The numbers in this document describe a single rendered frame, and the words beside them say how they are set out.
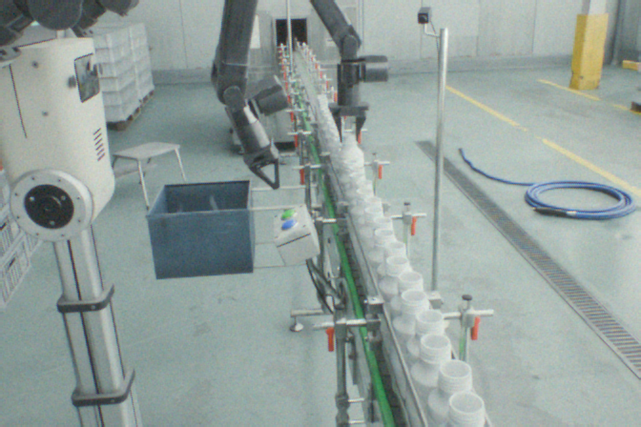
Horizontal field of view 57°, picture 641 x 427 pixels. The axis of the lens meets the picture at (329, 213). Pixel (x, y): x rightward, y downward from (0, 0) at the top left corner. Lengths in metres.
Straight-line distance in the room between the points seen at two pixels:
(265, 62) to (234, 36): 4.86
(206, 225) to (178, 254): 0.13
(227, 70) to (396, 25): 10.61
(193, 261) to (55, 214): 0.70
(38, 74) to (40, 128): 0.10
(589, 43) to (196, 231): 8.65
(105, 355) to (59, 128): 0.55
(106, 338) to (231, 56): 0.72
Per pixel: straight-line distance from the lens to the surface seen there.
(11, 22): 1.10
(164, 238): 1.91
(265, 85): 1.23
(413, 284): 0.90
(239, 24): 1.13
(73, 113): 1.26
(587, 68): 10.06
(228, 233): 1.88
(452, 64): 12.02
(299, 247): 1.24
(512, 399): 2.62
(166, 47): 11.67
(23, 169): 1.32
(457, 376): 0.75
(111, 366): 1.53
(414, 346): 0.82
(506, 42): 12.35
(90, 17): 1.53
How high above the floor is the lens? 1.58
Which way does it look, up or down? 21 degrees down
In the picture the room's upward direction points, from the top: 2 degrees counter-clockwise
